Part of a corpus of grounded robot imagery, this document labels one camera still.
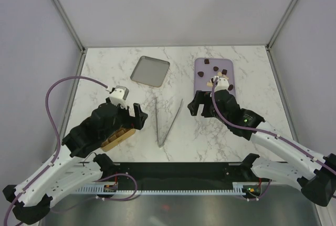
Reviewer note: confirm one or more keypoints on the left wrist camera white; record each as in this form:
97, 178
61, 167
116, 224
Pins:
118, 96

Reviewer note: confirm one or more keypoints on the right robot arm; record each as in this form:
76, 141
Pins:
306, 170

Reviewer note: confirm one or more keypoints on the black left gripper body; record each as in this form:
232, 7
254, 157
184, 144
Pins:
123, 121

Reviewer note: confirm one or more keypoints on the white slotted cable duct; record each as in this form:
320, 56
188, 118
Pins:
102, 189

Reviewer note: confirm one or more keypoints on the aluminium frame post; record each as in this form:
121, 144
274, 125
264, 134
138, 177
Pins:
291, 6
62, 13

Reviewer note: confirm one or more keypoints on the left aluminium frame post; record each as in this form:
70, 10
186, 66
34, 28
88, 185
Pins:
62, 13

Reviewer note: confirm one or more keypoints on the right aluminium frame post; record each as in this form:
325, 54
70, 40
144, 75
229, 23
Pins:
291, 6

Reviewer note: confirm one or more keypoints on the silver tin lid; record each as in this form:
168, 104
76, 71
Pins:
150, 71

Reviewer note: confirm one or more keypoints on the metal tongs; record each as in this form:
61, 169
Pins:
164, 122

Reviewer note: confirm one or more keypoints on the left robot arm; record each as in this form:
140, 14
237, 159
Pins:
32, 199

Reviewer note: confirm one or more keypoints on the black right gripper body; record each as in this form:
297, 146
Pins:
227, 117

